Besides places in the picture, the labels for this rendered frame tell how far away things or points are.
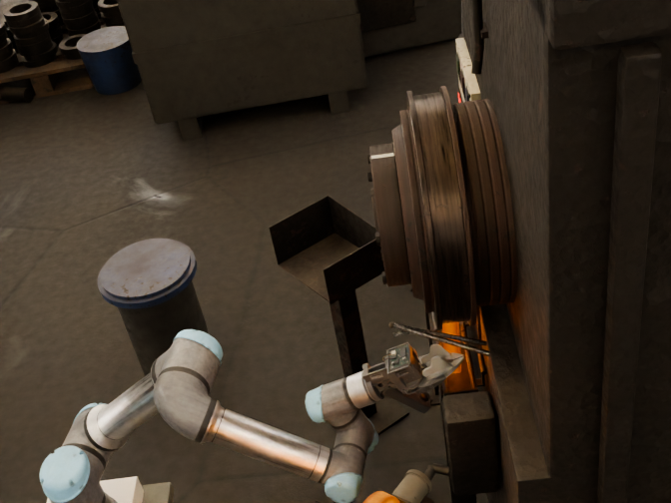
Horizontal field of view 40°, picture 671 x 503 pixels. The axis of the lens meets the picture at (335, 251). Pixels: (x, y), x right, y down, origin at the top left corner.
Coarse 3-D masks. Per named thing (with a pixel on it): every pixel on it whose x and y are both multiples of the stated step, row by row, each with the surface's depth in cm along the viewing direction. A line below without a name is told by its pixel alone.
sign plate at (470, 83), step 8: (456, 40) 208; (464, 40) 207; (456, 48) 209; (464, 48) 204; (464, 56) 201; (464, 64) 199; (464, 72) 196; (464, 80) 199; (472, 80) 193; (464, 88) 200; (472, 88) 190; (464, 96) 203; (472, 96) 189
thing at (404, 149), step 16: (400, 112) 174; (400, 128) 174; (400, 144) 169; (400, 160) 167; (416, 160) 163; (400, 176) 165; (416, 176) 162; (400, 192) 165; (416, 192) 161; (416, 208) 161; (416, 224) 161; (416, 240) 164; (416, 256) 166; (416, 272) 168; (416, 288) 172; (432, 288) 167; (432, 304) 172
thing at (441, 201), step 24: (408, 96) 170; (432, 96) 172; (432, 120) 164; (432, 144) 161; (432, 168) 159; (432, 192) 158; (456, 192) 158; (432, 216) 158; (456, 216) 158; (432, 240) 158; (456, 240) 159; (432, 264) 160; (456, 264) 161; (456, 288) 164; (456, 312) 170
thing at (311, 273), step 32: (288, 224) 255; (320, 224) 262; (352, 224) 254; (288, 256) 260; (320, 256) 258; (352, 256) 238; (320, 288) 246; (352, 288) 243; (352, 320) 261; (352, 352) 268; (384, 416) 286
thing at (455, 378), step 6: (462, 348) 213; (462, 366) 209; (462, 372) 207; (468, 372) 207; (450, 378) 206; (456, 378) 206; (462, 378) 206; (468, 378) 206; (450, 384) 205; (456, 384) 205; (462, 384) 204; (468, 384) 204; (450, 390) 204
